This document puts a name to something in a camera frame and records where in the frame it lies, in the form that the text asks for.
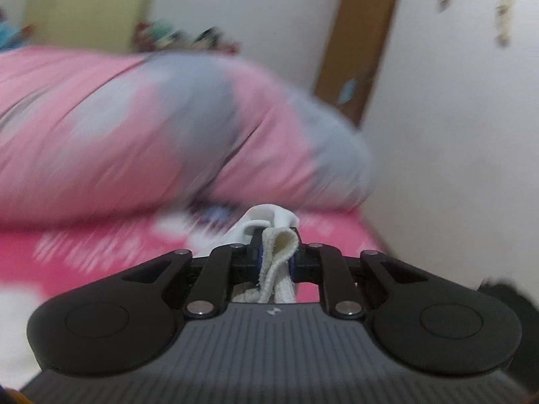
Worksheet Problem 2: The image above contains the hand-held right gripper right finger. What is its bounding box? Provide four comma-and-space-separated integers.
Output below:
290, 236, 430, 319

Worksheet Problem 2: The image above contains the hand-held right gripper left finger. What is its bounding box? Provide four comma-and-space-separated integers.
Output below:
122, 231, 264, 319

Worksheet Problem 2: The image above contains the white shirt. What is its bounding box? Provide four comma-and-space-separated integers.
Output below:
229, 204, 302, 304

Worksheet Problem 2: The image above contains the pink floral blanket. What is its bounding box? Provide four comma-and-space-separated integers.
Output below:
0, 208, 392, 392

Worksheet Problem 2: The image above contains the pink grey floral quilt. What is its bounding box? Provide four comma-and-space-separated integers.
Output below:
0, 48, 377, 228

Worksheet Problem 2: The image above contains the blue door sticker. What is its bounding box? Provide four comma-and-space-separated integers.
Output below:
339, 76, 359, 105

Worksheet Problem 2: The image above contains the colourful cloth pile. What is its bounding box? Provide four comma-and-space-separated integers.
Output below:
135, 20, 241, 55

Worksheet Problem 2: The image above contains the wooden door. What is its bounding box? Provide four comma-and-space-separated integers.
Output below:
314, 0, 405, 127

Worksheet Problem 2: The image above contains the yellow-green wardrobe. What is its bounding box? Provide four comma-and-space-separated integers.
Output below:
23, 0, 163, 53

